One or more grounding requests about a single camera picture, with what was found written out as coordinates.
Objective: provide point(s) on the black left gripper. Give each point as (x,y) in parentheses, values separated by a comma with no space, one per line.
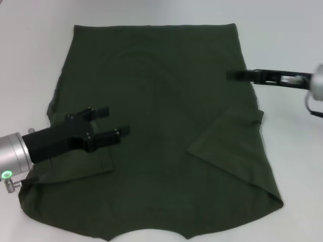
(55,143)

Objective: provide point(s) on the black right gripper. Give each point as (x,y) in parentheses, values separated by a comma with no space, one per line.
(270,78)

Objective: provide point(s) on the dark green shirt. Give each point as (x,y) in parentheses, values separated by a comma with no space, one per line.
(164,100)

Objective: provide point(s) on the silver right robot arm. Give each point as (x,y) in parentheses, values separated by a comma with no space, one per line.
(317,82)

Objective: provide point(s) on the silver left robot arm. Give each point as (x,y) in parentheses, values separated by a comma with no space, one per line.
(13,153)

